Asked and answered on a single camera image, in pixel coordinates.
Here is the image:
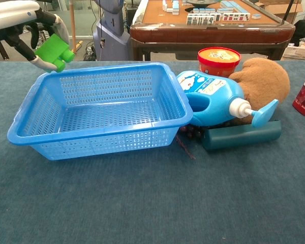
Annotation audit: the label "blue-backed mahjong tile stack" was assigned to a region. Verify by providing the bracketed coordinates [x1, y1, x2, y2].
[162, 0, 180, 13]

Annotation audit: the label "teal table cloth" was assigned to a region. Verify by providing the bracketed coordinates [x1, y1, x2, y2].
[0, 60, 305, 244]

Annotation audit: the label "brown plush toy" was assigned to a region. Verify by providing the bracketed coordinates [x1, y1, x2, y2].
[228, 57, 291, 125]

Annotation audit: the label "blue perforated plastic basket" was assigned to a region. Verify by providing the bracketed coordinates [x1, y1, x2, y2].
[7, 62, 194, 161]

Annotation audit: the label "mahjong tile row green faces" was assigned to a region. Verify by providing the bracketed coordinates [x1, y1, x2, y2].
[187, 13, 221, 25]

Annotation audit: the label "red cylindrical snack container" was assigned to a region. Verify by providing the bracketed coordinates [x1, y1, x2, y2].
[197, 47, 242, 78]

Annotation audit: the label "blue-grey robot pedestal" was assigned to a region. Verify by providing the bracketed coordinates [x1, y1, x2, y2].
[93, 0, 133, 62]

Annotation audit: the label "dark teal rectangular box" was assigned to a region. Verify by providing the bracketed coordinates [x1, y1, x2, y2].
[202, 119, 282, 153]

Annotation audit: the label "green toy block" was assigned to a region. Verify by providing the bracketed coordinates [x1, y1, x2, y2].
[35, 34, 76, 73]

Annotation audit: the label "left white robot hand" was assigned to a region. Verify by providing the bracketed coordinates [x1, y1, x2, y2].
[0, 0, 71, 73]

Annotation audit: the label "brown mahjong table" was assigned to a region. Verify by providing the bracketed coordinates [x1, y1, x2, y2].
[129, 0, 296, 62]

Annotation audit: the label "white plastic crate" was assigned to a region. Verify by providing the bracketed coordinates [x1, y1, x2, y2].
[282, 42, 305, 61]

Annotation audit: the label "blue detergent pump bottle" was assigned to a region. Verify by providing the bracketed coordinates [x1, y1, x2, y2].
[176, 70, 280, 128]

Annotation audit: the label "blue-backed mahjong tile row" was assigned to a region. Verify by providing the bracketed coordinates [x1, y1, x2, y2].
[193, 7, 217, 14]

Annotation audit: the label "mahjong tile row red faces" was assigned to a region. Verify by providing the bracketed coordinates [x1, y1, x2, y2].
[221, 12, 251, 22]

